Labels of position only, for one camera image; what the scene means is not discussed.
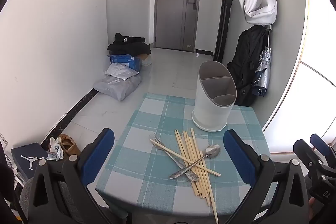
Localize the teal plaid tablecloth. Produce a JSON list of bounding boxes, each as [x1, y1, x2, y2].
[[94, 93, 271, 216]]

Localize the metal fork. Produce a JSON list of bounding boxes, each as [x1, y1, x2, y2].
[[153, 133, 197, 182], [150, 139, 188, 170]]

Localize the silver folded umbrella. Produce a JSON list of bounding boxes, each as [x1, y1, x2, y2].
[[253, 25, 273, 97]]

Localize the white plastic parcel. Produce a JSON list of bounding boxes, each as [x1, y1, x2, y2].
[[104, 63, 140, 81]]

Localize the blue cardboard box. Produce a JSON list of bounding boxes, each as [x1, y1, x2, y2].
[[106, 54, 143, 72]]

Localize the dark blue shoe box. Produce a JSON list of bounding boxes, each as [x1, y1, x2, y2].
[[10, 143, 49, 180]]

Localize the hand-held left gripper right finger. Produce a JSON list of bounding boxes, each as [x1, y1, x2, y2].
[[223, 129, 310, 224]]

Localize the white printed sock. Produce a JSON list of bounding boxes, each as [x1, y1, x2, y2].
[[47, 136, 65, 161]]

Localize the white utensil holder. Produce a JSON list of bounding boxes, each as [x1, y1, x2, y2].
[[192, 61, 237, 132]]

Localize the metal spoon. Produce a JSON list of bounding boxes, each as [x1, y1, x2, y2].
[[169, 144, 221, 179]]

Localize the grey door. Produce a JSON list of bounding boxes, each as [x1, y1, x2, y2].
[[153, 0, 202, 52]]

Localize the black clothing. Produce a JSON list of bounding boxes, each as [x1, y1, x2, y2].
[[107, 32, 152, 56]]

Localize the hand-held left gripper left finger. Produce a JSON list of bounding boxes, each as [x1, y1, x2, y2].
[[28, 128, 129, 224]]

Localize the brown shoe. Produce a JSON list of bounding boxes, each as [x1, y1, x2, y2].
[[58, 133, 81, 157]]

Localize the black framed door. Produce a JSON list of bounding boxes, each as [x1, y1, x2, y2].
[[213, 0, 238, 63]]

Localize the black backpack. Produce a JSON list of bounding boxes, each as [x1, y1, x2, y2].
[[227, 25, 269, 107]]

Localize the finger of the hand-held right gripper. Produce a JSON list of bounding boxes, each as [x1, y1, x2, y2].
[[293, 139, 336, 182], [310, 133, 336, 168]]

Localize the pile of wooden chopsticks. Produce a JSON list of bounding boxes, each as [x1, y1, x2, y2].
[[150, 128, 222, 224]]

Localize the grey plastic parcel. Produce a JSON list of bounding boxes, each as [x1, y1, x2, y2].
[[93, 74, 141, 102]]

